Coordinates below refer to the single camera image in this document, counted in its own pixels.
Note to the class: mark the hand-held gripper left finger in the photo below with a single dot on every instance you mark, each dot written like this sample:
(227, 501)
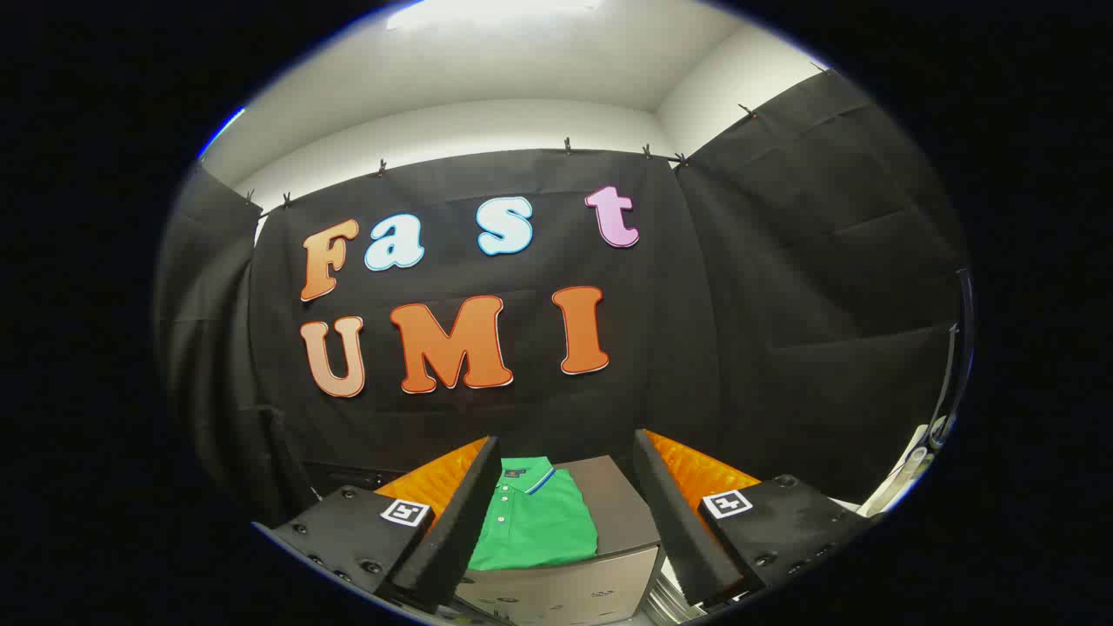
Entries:
(461, 530)

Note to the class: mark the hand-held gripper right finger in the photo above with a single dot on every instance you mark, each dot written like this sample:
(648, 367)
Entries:
(674, 530)

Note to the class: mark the green polo shirt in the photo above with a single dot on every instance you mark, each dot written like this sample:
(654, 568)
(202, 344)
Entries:
(539, 522)

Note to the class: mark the black metal stand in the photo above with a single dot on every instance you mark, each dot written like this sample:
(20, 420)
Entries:
(956, 348)

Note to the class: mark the row of black cloth clips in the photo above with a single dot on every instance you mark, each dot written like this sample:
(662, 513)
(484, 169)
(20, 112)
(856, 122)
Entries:
(567, 145)

